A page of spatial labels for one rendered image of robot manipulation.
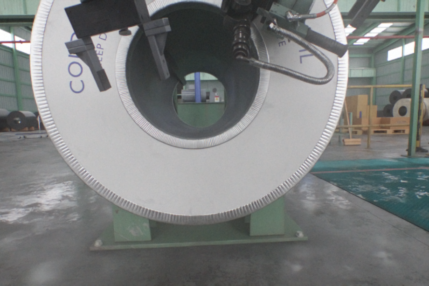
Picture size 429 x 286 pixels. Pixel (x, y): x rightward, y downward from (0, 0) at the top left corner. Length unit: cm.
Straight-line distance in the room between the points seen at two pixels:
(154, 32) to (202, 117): 296
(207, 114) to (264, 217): 238
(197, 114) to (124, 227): 239
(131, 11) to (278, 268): 98
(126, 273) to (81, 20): 90
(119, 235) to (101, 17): 101
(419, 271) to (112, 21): 128
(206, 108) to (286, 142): 252
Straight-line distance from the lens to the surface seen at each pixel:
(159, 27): 46
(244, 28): 80
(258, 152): 93
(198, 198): 95
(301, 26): 83
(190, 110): 339
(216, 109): 339
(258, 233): 125
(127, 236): 128
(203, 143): 90
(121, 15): 47
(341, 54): 86
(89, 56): 53
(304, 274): 108
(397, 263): 129
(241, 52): 73
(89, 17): 50
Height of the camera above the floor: 60
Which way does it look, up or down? 6 degrees down
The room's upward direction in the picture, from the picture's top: 1 degrees counter-clockwise
